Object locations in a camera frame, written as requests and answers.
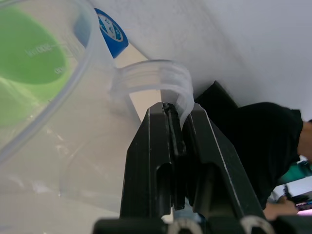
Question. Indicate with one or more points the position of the person's bare hand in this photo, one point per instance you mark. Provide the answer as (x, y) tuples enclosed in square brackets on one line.
[(280, 208)]

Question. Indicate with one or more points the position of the blue tape roll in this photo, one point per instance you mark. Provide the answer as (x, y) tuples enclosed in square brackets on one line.
[(114, 36)]

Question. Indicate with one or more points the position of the teal green object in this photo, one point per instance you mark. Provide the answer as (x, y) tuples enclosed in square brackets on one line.
[(297, 170)]

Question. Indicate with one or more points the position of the green plastic bucket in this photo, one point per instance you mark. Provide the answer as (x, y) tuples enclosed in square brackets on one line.
[(24, 48)]

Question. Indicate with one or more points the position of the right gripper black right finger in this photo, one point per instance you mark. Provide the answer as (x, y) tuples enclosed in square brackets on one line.
[(214, 175)]

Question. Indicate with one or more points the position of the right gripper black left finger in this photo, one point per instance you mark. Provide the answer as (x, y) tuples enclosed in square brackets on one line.
[(146, 158)]

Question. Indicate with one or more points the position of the person in black shirt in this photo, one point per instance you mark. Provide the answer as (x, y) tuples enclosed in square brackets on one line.
[(263, 141)]

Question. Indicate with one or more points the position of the clear plastic measuring cup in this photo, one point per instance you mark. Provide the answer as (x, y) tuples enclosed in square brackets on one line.
[(151, 70)]

